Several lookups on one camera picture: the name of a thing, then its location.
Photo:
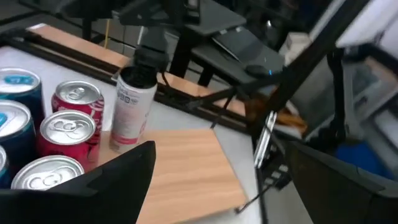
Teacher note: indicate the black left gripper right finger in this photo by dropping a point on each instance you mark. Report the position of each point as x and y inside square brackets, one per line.
[342, 193]

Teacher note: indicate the silver frame bracket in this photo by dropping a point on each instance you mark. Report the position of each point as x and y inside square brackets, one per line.
[264, 140]

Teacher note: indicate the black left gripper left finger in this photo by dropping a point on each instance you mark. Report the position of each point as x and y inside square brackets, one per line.
[93, 199]

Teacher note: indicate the white Celsius drink can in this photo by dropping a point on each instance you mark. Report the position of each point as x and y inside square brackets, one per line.
[132, 115]

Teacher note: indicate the red cola can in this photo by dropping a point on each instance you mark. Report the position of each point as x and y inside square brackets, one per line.
[77, 93]
[46, 172]
[66, 127]

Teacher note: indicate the wooden shelf with black frame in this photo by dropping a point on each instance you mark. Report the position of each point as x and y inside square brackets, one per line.
[186, 174]

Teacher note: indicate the blue silver energy drink can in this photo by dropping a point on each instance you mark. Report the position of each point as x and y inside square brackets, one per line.
[12, 118]
[3, 168]
[20, 81]

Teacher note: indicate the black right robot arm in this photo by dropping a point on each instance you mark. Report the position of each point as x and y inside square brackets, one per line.
[311, 62]

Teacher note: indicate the black computer mouse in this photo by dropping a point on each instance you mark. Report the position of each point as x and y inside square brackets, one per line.
[258, 71]

